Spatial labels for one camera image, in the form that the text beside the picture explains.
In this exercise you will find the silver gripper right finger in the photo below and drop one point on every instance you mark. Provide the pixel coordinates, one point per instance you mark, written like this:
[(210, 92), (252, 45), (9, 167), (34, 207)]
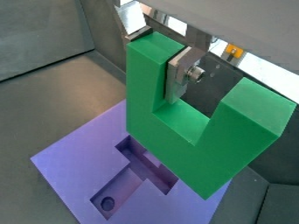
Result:
[(182, 69)]

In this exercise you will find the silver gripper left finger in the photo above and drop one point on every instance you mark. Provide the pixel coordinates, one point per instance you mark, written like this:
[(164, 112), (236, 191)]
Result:
[(132, 20)]

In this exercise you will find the green U-shaped block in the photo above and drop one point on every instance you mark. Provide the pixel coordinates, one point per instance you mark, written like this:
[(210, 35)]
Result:
[(205, 149)]

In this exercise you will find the purple board with cross slot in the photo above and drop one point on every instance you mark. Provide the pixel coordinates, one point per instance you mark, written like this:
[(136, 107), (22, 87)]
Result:
[(112, 181)]

